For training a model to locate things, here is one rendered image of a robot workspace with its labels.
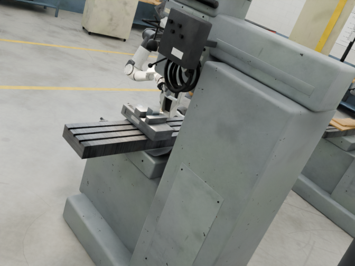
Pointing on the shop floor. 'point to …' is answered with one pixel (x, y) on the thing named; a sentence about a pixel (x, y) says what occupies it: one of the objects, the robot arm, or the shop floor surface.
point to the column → (227, 171)
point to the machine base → (95, 233)
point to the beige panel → (321, 24)
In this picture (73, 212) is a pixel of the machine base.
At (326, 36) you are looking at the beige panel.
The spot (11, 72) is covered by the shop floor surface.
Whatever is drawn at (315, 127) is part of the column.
